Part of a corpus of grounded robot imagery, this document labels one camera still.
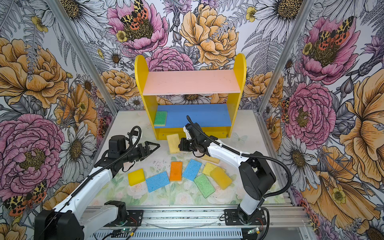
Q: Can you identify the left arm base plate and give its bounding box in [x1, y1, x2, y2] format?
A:
[105, 210, 144, 227]

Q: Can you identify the golden yellow sponge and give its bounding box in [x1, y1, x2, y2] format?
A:
[210, 167, 233, 190]

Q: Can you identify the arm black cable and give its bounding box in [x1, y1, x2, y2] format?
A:
[185, 115, 293, 199]
[44, 125, 142, 238]

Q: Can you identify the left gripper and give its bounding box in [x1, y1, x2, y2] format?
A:
[121, 141, 161, 163]

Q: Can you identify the pale yellow sponge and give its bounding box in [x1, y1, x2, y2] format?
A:
[167, 134, 180, 154]

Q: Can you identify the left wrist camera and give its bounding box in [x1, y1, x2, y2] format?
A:
[108, 135, 127, 159]

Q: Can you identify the aluminium front rail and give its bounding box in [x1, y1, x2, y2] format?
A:
[83, 205, 316, 240]

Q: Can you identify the blue sponge lower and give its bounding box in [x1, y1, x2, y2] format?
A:
[146, 172, 170, 193]

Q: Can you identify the bright yellow square sponge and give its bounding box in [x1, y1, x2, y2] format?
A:
[128, 169, 146, 187]

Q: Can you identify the orange sponge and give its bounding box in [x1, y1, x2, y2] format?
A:
[170, 162, 183, 182]

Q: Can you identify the blue sponge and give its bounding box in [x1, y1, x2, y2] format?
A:
[146, 172, 170, 193]
[182, 159, 202, 181]

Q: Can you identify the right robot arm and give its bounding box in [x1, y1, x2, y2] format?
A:
[179, 124, 277, 225]

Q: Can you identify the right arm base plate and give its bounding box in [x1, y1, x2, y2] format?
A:
[224, 208, 267, 226]

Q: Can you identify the blue sponge upper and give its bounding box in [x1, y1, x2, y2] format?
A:
[182, 159, 202, 181]

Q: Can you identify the dark green scrub sponge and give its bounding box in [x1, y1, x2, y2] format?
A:
[154, 111, 168, 127]

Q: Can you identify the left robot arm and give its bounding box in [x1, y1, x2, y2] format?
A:
[34, 141, 160, 240]

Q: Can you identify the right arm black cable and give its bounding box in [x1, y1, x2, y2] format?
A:
[185, 115, 293, 199]

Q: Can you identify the yellow shelf unit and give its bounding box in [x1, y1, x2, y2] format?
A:
[135, 54, 247, 140]

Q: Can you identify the light yellow sponge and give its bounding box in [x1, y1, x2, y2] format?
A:
[202, 155, 220, 164]

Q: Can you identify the light green sponge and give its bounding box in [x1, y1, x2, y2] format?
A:
[194, 174, 216, 198]

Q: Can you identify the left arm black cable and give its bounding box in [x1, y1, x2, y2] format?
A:
[44, 125, 142, 238]

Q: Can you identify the lime yellow sponge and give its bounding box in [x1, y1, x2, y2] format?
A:
[203, 163, 218, 177]

